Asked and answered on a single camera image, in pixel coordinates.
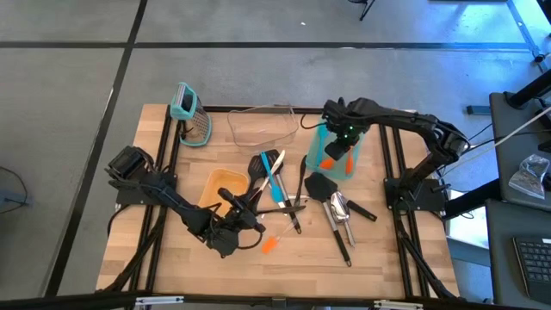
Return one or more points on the silver aluminium bracket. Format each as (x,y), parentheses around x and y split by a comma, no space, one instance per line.
(159,300)
(398,305)

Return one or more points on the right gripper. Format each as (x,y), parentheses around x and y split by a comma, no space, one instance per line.
(344,118)

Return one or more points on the clear plastic bag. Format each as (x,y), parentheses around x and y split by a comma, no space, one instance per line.
(529,176)

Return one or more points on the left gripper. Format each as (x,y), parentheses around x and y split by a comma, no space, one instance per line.
(226,241)

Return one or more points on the teal plastic bin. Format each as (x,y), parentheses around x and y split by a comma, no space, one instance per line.
(338,172)

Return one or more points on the black frame beam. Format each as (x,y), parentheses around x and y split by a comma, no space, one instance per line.
(64,301)

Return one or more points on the orange plastic bin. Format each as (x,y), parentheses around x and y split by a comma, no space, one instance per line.
(228,181)

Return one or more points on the black desk leg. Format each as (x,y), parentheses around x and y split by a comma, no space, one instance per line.
(529,90)

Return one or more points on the teal steel box grater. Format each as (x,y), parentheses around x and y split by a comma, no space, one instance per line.
(196,125)

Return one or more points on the black aluminium table frame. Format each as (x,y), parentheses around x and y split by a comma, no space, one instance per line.
(217,109)

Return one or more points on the black desk foot bar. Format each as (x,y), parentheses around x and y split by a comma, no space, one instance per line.
(471,199)

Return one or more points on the shiny steel scoop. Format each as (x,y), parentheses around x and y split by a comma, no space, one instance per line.
(340,208)

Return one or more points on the teal silicone spatula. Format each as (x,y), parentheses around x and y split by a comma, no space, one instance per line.
(322,150)
(277,196)

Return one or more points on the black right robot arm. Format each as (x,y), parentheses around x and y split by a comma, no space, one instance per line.
(404,117)

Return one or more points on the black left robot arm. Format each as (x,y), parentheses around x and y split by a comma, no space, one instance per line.
(172,202)

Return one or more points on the dark grey desk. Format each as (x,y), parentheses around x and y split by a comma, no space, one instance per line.
(501,258)
(498,114)

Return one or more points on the clear plastic bin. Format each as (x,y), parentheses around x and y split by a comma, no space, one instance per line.
(262,129)

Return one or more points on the blue floor bracket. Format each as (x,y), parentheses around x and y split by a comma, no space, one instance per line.
(478,110)

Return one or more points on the black keyboard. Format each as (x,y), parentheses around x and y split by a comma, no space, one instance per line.
(536,262)

